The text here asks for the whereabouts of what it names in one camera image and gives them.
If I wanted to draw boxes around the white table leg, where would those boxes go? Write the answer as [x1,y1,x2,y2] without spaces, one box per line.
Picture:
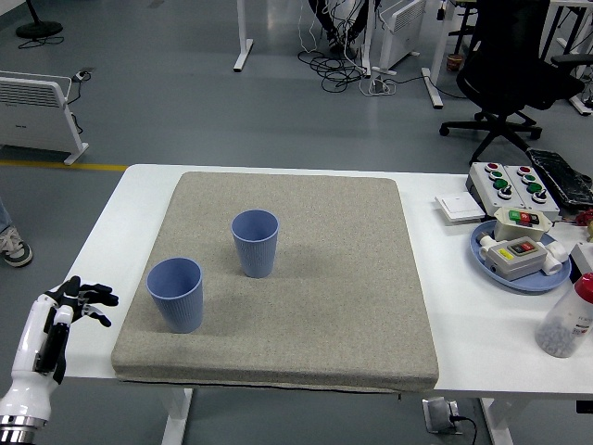
[159,387,194,445]
[479,397,515,445]

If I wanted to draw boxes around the red yellow small parts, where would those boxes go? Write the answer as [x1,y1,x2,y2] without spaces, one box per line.
[574,210,593,242]

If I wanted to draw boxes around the grey-brown mat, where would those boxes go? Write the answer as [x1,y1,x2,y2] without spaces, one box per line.
[110,171,440,395]

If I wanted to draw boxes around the blue plate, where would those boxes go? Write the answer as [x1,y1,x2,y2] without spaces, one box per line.
[470,220,573,294]

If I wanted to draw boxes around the white wall switch plate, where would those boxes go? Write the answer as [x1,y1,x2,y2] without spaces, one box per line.
[434,192,486,227]

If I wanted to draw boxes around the blue ribbed cup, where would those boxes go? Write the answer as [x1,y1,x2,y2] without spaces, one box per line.
[231,209,281,279]
[145,257,205,335]

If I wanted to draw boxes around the black fan base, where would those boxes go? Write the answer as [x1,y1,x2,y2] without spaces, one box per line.
[15,0,65,39]

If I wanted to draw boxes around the black cable tangle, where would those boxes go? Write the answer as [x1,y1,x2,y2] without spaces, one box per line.
[296,0,372,94]

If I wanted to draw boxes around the clear bottle red cap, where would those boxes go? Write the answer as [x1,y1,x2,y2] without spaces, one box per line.
[535,272,593,359]

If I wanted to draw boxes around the white desk leg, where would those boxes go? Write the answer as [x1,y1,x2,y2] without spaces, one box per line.
[233,0,255,72]
[420,0,458,110]

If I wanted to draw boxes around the black office chair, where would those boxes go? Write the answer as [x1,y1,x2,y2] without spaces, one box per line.
[438,0,593,166]

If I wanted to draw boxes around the narrow white panel heater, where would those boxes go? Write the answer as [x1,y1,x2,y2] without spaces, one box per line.
[377,0,428,76]

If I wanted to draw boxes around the small white pipe fitting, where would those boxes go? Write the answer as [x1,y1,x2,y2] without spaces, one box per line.
[478,233,498,260]

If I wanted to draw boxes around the white floor power strip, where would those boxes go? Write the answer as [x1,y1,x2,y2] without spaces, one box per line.
[369,77,396,97]

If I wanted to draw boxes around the white switch box green red buttons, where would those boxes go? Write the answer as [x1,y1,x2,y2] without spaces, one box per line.
[492,206,553,243]

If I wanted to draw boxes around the grey switch box yellow red buttons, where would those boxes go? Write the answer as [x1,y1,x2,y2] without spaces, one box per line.
[485,236,547,282]

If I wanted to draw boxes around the white push-button control box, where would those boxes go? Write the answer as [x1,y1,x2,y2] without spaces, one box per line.
[465,160,527,210]
[503,164,561,222]

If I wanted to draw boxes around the large white pipe fitting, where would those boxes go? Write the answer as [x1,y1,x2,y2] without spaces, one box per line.
[540,239,571,276]

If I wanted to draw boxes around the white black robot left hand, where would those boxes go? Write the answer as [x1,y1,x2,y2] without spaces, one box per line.
[0,275,120,426]

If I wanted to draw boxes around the silver floor socket box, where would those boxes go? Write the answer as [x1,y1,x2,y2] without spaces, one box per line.
[422,397,463,436]

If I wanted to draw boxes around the person's shoe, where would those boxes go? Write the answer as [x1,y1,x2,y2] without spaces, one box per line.
[0,225,34,269]

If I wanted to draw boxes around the wide white panel heater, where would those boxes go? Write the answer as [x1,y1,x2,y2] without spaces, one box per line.
[0,70,90,167]

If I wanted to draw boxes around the black wrapped keyboard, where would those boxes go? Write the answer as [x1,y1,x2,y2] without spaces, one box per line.
[525,146,593,209]

